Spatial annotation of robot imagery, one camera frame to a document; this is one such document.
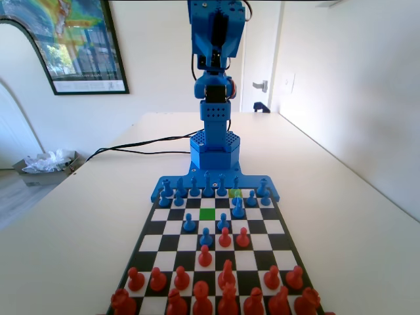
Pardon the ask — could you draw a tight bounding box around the blue chess queen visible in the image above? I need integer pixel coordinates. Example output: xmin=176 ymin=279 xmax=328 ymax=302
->
xmin=216 ymin=173 xmax=230 ymax=198

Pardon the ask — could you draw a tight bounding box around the red chess pawn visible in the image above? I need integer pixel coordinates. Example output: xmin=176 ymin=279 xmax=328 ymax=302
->
xmin=217 ymin=226 xmax=233 ymax=248
xmin=173 ymin=265 xmax=191 ymax=291
xmin=235 ymin=226 xmax=250 ymax=248
xmin=285 ymin=264 xmax=305 ymax=290
xmin=198 ymin=244 xmax=213 ymax=268
xmin=127 ymin=266 xmax=146 ymax=292
xmin=150 ymin=267 xmax=167 ymax=292
xmin=263 ymin=264 xmax=282 ymax=290

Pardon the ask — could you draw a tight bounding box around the black and white chessboard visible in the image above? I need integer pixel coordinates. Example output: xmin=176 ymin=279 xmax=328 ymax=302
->
xmin=104 ymin=188 xmax=329 ymax=315

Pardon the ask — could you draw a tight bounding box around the red chess knight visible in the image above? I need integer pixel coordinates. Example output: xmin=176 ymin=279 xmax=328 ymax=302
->
xmin=217 ymin=259 xmax=237 ymax=291
xmin=268 ymin=285 xmax=292 ymax=315

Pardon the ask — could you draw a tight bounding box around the red chess bishop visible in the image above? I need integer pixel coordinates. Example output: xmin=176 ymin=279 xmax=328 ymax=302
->
xmin=165 ymin=287 xmax=188 ymax=315
xmin=242 ymin=287 xmax=266 ymax=315

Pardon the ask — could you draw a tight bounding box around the red chess rook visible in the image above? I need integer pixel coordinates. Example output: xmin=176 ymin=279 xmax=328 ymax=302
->
xmin=293 ymin=286 xmax=322 ymax=315
xmin=110 ymin=287 xmax=137 ymax=315

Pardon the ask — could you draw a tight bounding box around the white door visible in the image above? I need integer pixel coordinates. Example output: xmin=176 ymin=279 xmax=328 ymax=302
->
xmin=241 ymin=0 xmax=282 ymax=114

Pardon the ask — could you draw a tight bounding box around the blue pawn near green square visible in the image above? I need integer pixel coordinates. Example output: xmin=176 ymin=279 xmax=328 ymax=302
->
xmin=201 ymin=170 xmax=215 ymax=199

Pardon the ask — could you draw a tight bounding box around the crumpled clear plastic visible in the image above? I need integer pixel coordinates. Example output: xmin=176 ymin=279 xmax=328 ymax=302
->
xmin=21 ymin=148 xmax=75 ymax=174

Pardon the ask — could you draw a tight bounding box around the grey cardboard box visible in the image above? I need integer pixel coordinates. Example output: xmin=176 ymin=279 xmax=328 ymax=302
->
xmin=12 ymin=150 xmax=83 ymax=188

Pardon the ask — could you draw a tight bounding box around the black camera cable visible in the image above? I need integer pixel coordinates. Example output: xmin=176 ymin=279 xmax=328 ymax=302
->
xmin=190 ymin=45 xmax=198 ymax=82

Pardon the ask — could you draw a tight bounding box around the white light switch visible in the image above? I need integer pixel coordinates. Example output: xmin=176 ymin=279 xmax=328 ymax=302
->
xmin=283 ymin=72 xmax=296 ymax=96

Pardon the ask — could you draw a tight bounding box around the framed wall poster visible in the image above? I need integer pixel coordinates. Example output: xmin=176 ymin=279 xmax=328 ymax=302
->
xmin=0 ymin=0 xmax=131 ymax=96

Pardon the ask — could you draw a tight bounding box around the black power cable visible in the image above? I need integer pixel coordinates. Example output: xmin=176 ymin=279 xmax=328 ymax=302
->
xmin=98 ymin=147 xmax=192 ymax=155
xmin=85 ymin=129 xmax=206 ymax=163

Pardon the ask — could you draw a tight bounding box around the blue base plate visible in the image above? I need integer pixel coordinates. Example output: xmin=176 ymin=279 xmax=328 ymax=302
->
xmin=150 ymin=162 xmax=282 ymax=203

